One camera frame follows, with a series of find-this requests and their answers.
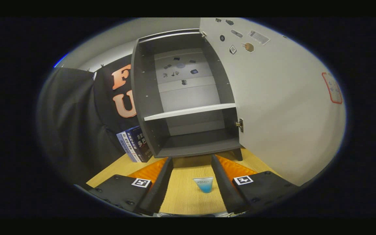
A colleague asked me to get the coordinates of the dark grey cabinet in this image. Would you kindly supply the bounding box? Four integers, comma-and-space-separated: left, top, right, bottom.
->
130, 29, 244, 162

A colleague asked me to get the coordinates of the dark blue book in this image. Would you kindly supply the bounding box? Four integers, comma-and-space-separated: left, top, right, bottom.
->
129, 126, 153, 162
123, 129, 146, 163

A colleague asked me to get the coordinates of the ceiling light strip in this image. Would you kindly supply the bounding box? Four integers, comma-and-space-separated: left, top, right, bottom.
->
54, 53, 69, 68

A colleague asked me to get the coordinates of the white and blue tube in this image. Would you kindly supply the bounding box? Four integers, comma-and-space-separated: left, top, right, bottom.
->
193, 177, 214, 194

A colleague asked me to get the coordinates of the black backdrop cloth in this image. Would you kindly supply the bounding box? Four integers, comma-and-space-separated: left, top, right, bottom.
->
37, 54, 143, 186

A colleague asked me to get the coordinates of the beige cabinet door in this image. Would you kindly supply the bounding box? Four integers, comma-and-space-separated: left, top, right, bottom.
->
199, 18, 347, 186

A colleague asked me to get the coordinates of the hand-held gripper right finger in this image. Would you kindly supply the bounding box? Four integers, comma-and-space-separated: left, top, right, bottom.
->
211, 154, 301, 214

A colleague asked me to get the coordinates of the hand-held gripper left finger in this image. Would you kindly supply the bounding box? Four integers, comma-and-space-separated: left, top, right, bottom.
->
88, 157, 174, 216

